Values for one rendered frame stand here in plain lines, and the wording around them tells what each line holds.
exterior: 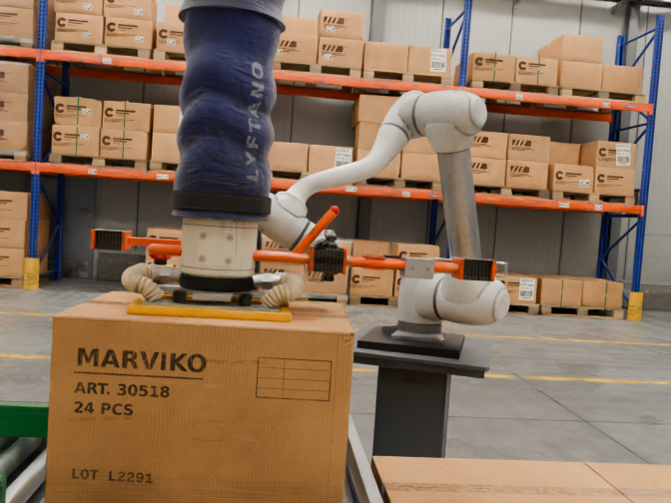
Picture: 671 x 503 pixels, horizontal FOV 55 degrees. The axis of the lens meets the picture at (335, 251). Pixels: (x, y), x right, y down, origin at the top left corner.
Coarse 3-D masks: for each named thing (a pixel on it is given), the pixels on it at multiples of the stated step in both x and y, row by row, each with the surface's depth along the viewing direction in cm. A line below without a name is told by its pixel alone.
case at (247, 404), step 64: (64, 320) 128; (128, 320) 129; (192, 320) 132; (320, 320) 142; (64, 384) 129; (128, 384) 129; (192, 384) 130; (256, 384) 131; (320, 384) 131; (64, 448) 130; (128, 448) 130; (192, 448) 131; (256, 448) 131; (320, 448) 132
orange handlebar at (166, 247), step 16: (128, 240) 171; (144, 240) 172; (160, 240) 172; (176, 240) 173; (256, 256) 147; (272, 256) 147; (288, 256) 148; (304, 256) 148; (352, 256) 154; (368, 256) 150; (496, 272) 155
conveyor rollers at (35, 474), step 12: (0, 444) 171; (12, 444) 166; (24, 444) 166; (36, 444) 172; (0, 456) 157; (12, 456) 158; (24, 456) 164; (0, 468) 151; (12, 468) 156; (36, 468) 152; (24, 480) 145; (36, 480) 148; (12, 492) 138; (24, 492) 141; (348, 492) 151
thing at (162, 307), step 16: (144, 304) 136; (160, 304) 136; (176, 304) 136; (192, 304) 137; (208, 304) 139; (224, 304) 140; (240, 304) 140; (256, 304) 144; (256, 320) 137; (272, 320) 137; (288, 320) 137
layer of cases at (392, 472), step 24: (384, 456) 175; (384, 480) 159; (408, 480) 160; (432, 480) 161; (456, 480) 162; (480, 480) 163; (504, 480) 164; (528, 480) 165; (552, 480) 166; (576, 480) 167; (600, 480) 168; (624, 480) 169; (648, 480) 170
